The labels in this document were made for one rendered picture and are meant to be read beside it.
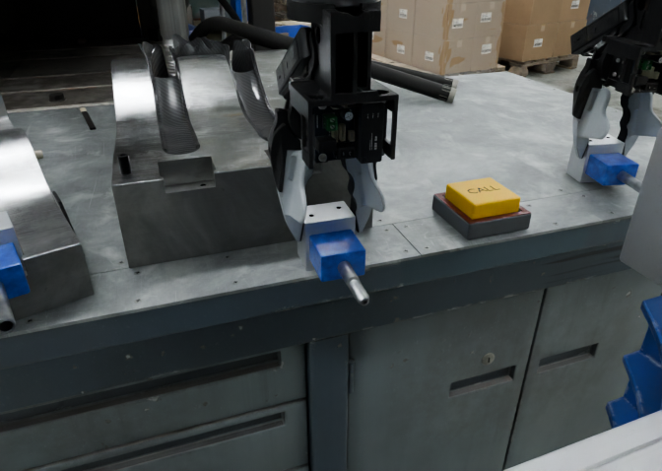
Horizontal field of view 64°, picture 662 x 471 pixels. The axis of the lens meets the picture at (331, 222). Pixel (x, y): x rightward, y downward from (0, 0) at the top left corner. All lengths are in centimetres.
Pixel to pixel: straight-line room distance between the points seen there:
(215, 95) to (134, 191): 27
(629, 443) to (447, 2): 417
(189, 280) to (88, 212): 21
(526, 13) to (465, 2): 80
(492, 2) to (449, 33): 43
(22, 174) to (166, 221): 17
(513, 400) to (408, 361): 24
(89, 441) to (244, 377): 18
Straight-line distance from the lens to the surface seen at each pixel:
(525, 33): 503
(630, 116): 78
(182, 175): 56
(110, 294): 53
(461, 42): 443
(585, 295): 85
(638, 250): 37
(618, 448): 20
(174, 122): 71
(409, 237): 58
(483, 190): 62
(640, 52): 68
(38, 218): 57
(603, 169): 74
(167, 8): 123
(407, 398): 78
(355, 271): 48
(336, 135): 41
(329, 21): 38
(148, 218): 53
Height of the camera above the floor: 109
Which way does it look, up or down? 28 degrees down
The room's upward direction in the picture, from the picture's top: straight up
